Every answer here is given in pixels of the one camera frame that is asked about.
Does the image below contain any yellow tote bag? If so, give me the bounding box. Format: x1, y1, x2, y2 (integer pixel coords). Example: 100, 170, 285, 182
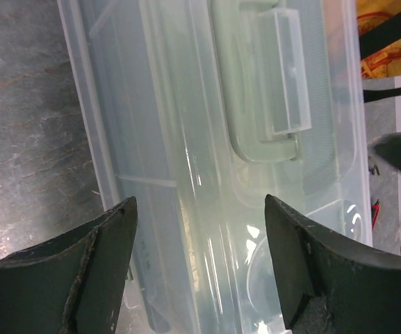
357, 1, 401, 79

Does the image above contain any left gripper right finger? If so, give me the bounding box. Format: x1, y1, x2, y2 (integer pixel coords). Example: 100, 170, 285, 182
265, 195, 401, 333

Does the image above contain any green plastic tool box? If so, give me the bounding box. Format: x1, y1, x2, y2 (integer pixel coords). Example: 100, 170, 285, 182
58, 1, 373, 333

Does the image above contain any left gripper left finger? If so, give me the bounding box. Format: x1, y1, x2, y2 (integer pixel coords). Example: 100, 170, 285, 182
0, 197, 138, 333

